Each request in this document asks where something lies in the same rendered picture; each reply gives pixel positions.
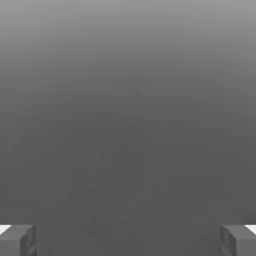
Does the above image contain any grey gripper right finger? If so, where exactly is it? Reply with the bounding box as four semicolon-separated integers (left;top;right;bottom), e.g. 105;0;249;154
219;224;256;256

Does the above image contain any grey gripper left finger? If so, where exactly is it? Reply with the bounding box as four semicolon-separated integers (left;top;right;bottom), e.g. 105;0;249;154
0;223;38;256

